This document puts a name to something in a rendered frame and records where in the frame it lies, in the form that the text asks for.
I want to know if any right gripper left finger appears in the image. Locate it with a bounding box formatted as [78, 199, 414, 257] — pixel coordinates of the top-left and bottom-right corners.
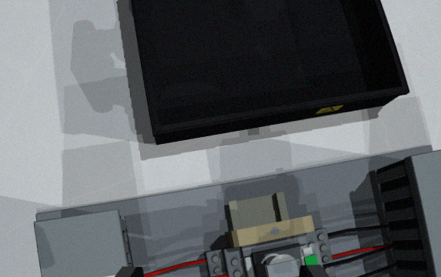
[115, 266, 144, 277]

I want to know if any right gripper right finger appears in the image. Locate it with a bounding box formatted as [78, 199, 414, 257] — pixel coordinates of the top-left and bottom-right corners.
[299, 265, 329, 277]

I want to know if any black parts tray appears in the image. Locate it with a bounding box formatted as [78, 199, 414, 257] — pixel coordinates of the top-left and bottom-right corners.
[131, 0, 410, 145]

